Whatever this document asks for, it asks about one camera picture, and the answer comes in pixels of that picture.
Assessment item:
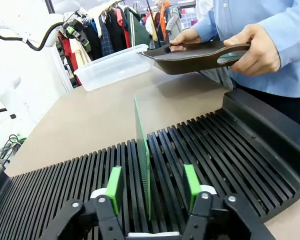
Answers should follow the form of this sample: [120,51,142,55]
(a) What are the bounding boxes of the green jacket white stripes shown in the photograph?
[123,6,151,49]

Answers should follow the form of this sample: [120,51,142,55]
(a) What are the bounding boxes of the green PCB board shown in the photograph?
[133,94,154,221]

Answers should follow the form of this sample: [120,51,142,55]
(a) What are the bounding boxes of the translucent storage drawers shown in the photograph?
[179,4,199,31]

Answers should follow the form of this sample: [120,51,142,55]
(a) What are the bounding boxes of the black-green right gripper left finger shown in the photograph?
[38,166,127,240]

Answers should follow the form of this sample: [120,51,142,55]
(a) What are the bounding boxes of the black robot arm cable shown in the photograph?
[0,21,66,52]

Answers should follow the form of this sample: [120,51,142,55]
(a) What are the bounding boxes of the black hanging garment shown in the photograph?
[82,18,104,61]

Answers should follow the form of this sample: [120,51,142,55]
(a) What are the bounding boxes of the clear plastic box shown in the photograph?
[73,43,155,92]

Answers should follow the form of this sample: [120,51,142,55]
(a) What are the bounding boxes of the person's left hand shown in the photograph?
[223,23,282,77]

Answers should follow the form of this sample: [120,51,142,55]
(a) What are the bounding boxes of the black slotted PCB rack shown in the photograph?
[0,88,300,240]

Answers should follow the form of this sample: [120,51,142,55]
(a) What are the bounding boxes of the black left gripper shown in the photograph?
[63,17,92,54]

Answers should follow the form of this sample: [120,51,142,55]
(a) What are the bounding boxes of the person's left forearm blue sleeve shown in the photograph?
[261,9,300,76]

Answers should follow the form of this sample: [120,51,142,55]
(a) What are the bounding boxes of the person in blue shirt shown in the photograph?
[195,0,300,99]

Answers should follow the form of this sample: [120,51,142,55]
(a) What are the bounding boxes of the tangled floor cables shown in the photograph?
[0,133,29,162]

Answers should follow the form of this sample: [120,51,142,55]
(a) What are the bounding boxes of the person's right hand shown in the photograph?
[169,27,203,52]

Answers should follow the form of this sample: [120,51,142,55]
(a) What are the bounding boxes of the black-green right gripper right finger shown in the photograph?
[181,164,276,240]

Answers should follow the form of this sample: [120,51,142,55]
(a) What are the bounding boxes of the grey hanging cloth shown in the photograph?
[200,66,235,91]

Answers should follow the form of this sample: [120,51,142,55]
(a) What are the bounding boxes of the person's right forearm blue sleeve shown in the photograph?
[191,8,222,43]

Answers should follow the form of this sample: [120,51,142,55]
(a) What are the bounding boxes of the red hanging shirt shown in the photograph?
[58,31,81,87]

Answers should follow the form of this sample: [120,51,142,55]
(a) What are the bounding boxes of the red hanging garment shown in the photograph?
[114,7,132,50]

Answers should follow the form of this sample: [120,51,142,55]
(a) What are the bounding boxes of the cream hanging garment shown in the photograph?
[86,0,121,20]

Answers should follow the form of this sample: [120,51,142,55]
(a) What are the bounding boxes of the dark brown handled tray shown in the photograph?
[136,41,252,76]

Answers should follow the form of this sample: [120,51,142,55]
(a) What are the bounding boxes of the dark plaid hanging garment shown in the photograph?
[98,14,116,58]

